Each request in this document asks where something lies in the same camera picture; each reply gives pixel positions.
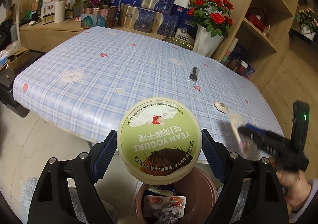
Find colourful candle pack card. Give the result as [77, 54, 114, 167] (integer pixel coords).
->
[227, 112, 251, 159]

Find white cake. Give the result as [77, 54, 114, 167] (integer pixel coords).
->
[214, 102, 229, 114]

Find black plastic fork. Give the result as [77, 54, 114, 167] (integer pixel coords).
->
[189, 67, 198, 81]

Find grey white paper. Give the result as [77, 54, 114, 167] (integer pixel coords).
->
[153, 208, 180, 224]

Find clear floral plastic bag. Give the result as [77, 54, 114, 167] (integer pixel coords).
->
[142, 195, 187, 218]

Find green yogurt lid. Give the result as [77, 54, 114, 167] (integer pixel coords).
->
[116, 97, 203, 186]

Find maroon plastic trash bin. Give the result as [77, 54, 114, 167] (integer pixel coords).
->
[135, 167, 217, 223]

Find person right hand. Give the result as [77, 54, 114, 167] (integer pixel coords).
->
[276, 170, 311, 211]

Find purple small box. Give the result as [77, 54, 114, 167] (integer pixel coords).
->
[244, 67, 255, 80]

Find red paper cup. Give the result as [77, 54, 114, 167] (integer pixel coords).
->
[236, 61, 249, 75]

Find stack of pastel cups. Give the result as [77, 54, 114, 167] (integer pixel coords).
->
[220, 38, 238, 65]

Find white square flower pot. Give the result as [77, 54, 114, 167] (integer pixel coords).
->
[193, 26, 224, 57]

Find red gift basket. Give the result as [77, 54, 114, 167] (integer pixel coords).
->
[245, 7, 266, 32]

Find blue plaid tablecloth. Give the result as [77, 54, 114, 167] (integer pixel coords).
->
[13, 27, 282, 151]

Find red rose bouquet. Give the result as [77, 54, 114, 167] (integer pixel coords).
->
[187, 0, 234, 37]

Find blue gift box lower right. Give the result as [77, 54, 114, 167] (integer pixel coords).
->
[151, 12, 178, 36]

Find blue gift box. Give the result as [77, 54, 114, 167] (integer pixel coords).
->
[151, 12, 178, 36]
[141, 0, 175, 14]
[119, 4, 156, 33]

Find wooden shelf unit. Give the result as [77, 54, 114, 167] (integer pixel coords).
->
[211, 0, 298, 90]

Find blue gift box lower left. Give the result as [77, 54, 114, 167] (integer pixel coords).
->
[119, 4, 156, 33]

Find blue gift box top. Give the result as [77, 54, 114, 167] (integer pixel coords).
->
[141, 0, 175, 14]

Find patterned tin planter box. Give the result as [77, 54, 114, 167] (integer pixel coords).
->
[81, 5, 117, 29]

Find white desk fan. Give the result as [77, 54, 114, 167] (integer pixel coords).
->
[3, 0, 21, 45]

